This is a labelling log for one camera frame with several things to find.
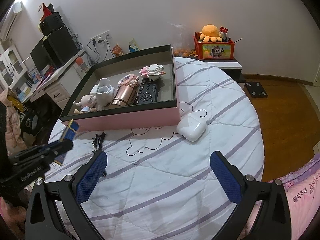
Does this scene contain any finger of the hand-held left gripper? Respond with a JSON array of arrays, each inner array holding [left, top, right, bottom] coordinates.
[[7, 144, 54, 161], [41, 139, 74, 162]]

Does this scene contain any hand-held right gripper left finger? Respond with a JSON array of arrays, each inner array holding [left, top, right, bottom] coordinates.
[[24, 150, 108, 240]]

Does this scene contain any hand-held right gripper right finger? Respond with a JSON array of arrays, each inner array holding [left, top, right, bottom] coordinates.
[[209, 150, 293, 240]]

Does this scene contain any slim blue gold box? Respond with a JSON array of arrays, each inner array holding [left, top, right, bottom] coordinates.
[[51, 119, 80, 166]]

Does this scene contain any black flower hair clip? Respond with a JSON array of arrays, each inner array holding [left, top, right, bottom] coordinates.
[[92, 132, 108, 177]]

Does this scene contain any pink baby doll figurine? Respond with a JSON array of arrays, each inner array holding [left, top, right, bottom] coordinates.
[[73, 94, 98, 115]]

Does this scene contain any white earbuds case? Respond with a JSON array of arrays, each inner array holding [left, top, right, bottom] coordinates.
[[176, 115, 207, 142]]

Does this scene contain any white plug-in device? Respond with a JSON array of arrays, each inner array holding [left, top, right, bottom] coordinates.
[[94, 78, 118, 110]]

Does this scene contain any pink cardboard box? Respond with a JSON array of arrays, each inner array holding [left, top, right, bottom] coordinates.
[[59, 44, 181, 132]]

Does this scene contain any pink block ring toy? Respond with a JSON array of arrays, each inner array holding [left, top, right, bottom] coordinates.
[[117, 74, 139, 88]]

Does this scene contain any pink white block axolotl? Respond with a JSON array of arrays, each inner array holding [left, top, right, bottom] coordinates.
[[139, 64, 166, 82]]

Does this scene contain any dark cloth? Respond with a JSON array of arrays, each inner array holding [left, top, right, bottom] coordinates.
[[19, 100, 63, 140]]

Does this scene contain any pink padded jacket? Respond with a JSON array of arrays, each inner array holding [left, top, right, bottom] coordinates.
[[0, 89, 27, 153]]

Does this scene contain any white desk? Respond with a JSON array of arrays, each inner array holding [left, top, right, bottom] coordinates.
[[17, 49, 93, 110]]

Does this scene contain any blue packet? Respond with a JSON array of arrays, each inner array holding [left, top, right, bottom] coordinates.
[[29, 70, 40, 84]]

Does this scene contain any pink printed blanket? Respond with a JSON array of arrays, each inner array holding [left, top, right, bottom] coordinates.
[[240, 152, 320, 240]]

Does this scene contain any rose gold metal cup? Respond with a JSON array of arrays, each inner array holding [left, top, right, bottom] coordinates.
[[110, 85, 137, 108]]

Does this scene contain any white glass door cabinet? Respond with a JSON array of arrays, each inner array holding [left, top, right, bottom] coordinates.
[[0, 45, 27, 90]]

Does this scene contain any orange microphone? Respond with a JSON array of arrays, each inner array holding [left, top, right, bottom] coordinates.
[[76, 57, 88, 74]]

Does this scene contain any black monitor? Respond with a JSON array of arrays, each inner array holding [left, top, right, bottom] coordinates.
[[30, 40, 52, 73]]

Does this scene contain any black bathroom scale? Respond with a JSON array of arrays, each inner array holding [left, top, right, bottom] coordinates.
[[244, 81, 268, 98]]

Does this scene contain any black computer tower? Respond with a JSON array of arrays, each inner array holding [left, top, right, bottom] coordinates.
[[42, 26, 78, 67]]

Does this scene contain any black remote control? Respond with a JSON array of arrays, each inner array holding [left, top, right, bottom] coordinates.
[[135, 78, 160, 105]]

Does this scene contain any orange snack bag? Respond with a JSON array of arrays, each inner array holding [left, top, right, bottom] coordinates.
[[112, 43, 124, 57]]

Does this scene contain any black white nightstand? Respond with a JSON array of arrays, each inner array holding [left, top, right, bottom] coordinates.
[[195, 56, 247, 82]]

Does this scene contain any blue white snack bag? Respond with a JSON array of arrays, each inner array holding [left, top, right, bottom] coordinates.
[[128, 38, 140, 53]]

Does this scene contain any black box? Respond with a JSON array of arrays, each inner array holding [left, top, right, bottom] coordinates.
[[39, 12, 64, 36]]

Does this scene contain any red printed storage box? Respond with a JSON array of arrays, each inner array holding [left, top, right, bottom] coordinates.
[[192, 32, 236, 60]]

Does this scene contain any white air conditioner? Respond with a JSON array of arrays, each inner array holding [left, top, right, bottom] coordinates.
[[0, 1, 23, 40]]

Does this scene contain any plastic bag of oranges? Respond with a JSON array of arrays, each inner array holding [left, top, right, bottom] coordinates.
[[170, 22, 198, 57]]

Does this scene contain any orange octopus plush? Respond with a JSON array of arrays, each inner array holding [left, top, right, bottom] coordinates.
[[199, 24, 223, 43]]

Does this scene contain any black power cable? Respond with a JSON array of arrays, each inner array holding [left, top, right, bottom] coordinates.
[[87, 39, 110, 64]]

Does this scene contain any white wall socket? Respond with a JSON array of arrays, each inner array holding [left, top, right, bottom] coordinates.
[[90, 31, 111, 44]]

